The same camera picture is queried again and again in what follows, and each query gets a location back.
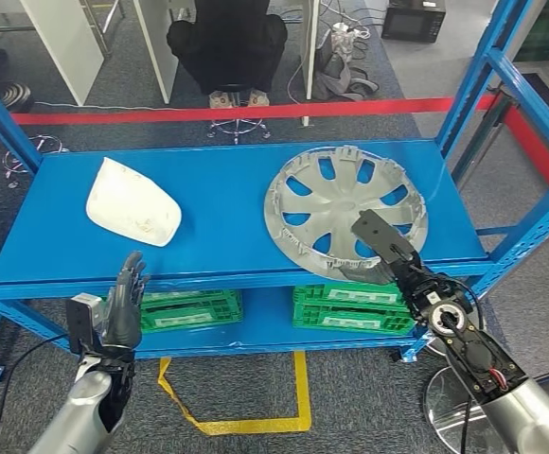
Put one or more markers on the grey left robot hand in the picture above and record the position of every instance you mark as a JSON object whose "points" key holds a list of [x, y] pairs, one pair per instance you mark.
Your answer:
{"points": [[125, 319]]}

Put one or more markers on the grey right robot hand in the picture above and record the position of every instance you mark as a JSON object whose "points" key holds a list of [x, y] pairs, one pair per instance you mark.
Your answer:
{"points": [[369, 275]]}

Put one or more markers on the silver plastic wheel hubcap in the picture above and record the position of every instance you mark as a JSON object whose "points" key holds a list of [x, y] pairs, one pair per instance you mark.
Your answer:
{"points": [[338, 207]]}

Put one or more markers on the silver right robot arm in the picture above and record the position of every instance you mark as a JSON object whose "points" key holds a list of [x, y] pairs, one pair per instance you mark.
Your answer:
{"points": [[473, 351]]}

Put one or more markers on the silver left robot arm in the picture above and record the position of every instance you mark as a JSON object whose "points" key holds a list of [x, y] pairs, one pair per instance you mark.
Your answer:
{"points": [[73, 407]]}

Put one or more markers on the white plastic cover part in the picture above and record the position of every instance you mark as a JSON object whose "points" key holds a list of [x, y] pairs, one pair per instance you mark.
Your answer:
{"points": [[132, 203]]}

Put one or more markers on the blue metal shelf rack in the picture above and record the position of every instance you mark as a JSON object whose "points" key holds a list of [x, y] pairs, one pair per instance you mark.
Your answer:
{"points": [[227, 213]]}

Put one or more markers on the grey workbench dark legs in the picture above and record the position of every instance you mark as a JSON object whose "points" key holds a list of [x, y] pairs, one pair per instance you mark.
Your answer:
{"points": [[478, 138]]}

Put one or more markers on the yellow floor tape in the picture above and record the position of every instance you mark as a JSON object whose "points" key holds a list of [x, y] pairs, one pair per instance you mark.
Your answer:
{"points": [[302, 388]]}

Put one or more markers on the chrome stanchion with round base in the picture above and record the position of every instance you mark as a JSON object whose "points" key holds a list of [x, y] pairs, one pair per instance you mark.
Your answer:
{"points": [[444, 413]]}

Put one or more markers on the grey bag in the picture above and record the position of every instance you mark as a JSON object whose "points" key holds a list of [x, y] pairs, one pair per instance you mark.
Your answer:
{"points": [[333, 75]]}

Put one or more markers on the red barrier belt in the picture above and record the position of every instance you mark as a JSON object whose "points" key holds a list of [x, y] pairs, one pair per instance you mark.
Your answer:
{"points": [[530, 141], [160, 116]]}

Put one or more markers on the white power strip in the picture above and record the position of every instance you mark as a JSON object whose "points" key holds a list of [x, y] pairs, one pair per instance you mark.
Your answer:
{"points": [[345, 31]]}

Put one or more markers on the black round stool chrome base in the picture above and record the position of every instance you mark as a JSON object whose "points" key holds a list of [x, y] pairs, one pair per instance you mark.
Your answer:
{"points": [[233, 89]]}

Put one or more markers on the black microwave oven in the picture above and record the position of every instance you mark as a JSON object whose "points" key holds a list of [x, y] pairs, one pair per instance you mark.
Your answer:
{"points": [[411, 22]]}

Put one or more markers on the black ribbed stool seat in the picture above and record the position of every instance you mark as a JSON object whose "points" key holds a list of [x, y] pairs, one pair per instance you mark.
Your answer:
{"points": [[11, 97]]}

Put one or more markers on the white desk panel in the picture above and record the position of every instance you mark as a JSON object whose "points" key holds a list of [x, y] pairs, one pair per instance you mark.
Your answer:
{"points": [[61, 44]]}

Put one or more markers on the green plastic storage crate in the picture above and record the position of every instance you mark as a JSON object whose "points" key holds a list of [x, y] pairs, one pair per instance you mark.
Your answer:
{"points": [[539, 31]]}

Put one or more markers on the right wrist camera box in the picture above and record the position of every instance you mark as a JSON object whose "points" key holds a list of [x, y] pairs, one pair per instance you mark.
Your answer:
{"points": [[383, 235]]}

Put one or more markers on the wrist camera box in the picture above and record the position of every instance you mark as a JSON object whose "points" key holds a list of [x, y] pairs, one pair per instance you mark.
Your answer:
{"points": [[79, 324], [383, 235]]}

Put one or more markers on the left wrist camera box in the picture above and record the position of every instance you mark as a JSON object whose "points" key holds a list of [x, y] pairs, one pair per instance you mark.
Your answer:
{"points": [[79, 324]]}

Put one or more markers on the grey metal frame legs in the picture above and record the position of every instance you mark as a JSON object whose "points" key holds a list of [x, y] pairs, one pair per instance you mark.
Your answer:
{"points": [[104, 28]]}

